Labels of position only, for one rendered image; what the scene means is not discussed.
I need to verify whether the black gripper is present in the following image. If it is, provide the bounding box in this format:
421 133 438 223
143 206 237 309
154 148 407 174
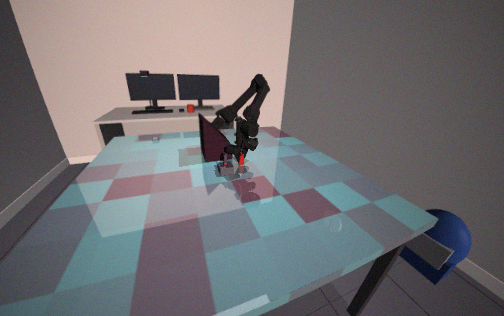
226 132 248 162

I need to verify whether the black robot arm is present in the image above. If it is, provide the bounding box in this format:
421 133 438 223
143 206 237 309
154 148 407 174
209 74 270 151

